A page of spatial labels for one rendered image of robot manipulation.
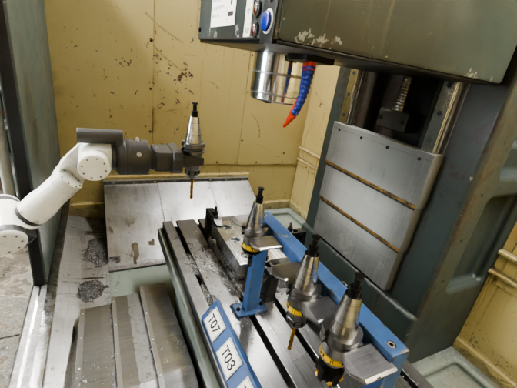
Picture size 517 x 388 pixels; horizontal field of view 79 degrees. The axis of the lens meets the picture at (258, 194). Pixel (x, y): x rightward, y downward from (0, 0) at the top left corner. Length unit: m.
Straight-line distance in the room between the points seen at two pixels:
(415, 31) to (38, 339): 1.19
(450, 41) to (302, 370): 0.82
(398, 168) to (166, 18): 1.33
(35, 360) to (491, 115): 1.35
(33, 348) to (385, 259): 1.11
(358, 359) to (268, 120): 1.74
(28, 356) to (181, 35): 1.50
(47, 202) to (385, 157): 1.01
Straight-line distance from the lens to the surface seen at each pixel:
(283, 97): 0.85
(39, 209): 0.88
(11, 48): 1.07
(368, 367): 0.53
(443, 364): 1.57
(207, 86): 1.90
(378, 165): 1.19
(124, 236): 1.72
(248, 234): 0.74
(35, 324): 1.19
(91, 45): 1.81
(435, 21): 0.77
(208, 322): 0.93
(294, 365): 0.91
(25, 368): 1.08
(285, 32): 0.55
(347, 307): 0.51
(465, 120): 1.08
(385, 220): 1.19
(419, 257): 1.18
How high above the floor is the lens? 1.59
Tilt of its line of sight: 22 degrees down
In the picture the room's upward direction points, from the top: 9 degrees clockwise
